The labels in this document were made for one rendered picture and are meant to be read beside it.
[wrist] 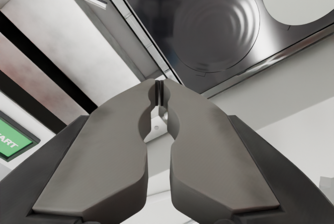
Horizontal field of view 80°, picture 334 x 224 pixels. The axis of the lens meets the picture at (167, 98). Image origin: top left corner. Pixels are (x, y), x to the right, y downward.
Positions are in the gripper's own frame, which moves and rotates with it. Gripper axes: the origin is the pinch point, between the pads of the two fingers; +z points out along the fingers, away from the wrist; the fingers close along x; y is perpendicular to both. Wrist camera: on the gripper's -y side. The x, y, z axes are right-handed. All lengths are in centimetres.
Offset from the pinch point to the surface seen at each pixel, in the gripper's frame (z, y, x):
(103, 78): 15.0, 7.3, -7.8
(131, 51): 21.0, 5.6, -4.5
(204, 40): 13.1, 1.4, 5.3
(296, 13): 13.0, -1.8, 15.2
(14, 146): 6.6, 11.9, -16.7
